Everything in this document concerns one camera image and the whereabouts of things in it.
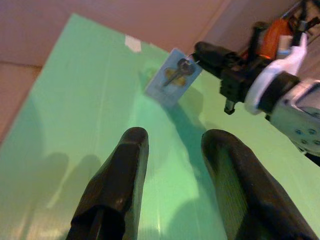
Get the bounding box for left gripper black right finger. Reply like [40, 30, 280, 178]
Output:
[200, 128, 319, 240]

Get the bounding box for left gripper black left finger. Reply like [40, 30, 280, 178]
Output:
[67, 126, 150, 240]

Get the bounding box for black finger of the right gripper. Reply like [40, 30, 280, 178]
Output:
[194, 41, 238, 63]
[198, 57, 227, 79]

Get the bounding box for key with blue card tag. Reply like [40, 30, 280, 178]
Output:
[144, 48, 202, 103]

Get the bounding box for orange plastic object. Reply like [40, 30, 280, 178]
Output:
[259, 17, 294, 59]

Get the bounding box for white tape piece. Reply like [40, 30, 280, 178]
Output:
[124, 34, 142, 54]

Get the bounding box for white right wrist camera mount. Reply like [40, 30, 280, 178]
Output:
[245, 32, 309, 116]

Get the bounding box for green wall board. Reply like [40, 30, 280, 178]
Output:
[0, 12, 320, 240]

